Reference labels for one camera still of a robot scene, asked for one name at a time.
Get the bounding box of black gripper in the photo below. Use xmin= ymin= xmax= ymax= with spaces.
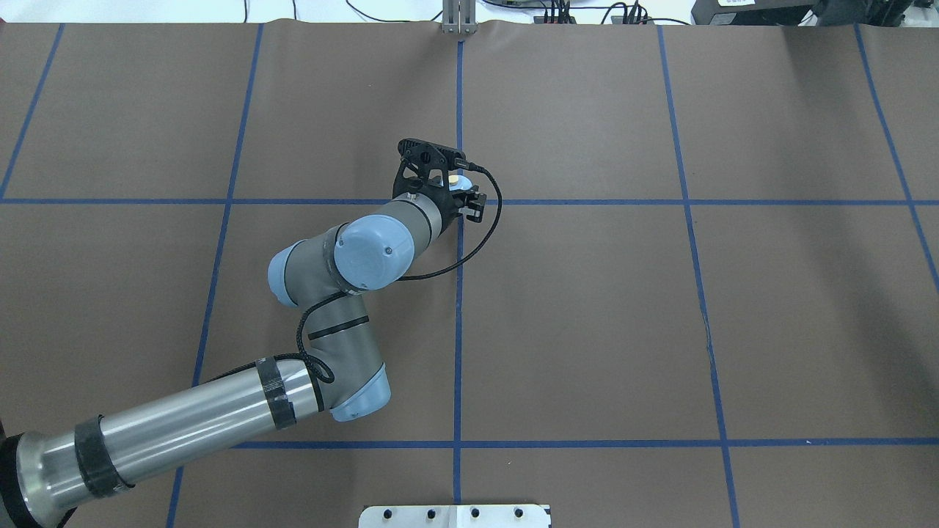
xmin=417 ymin=186 xmax=489 ymax=230

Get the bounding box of light blue call bell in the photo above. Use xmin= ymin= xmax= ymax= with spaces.
xmin=447 ymin=174 xmax=479 ymax=201

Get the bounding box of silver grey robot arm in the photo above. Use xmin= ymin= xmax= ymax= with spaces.
xmin=2 ymin=187 xmax=486 ymax=527

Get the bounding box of black box with label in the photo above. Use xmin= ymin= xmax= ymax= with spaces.
xmin=690 ymin=1 xmax=817 ymax=26

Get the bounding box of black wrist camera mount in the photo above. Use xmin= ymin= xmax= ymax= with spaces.
xmin=392 ymin=138 xmax=467 ymax=197

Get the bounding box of aluminium frame post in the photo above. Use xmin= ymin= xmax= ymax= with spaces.
xmin=440 ymin=0 xmax=478 ymax=36

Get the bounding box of white pedestal column with base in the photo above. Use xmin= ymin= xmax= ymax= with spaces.
xmin=358 ymin=504 xmax=552 ymax=527

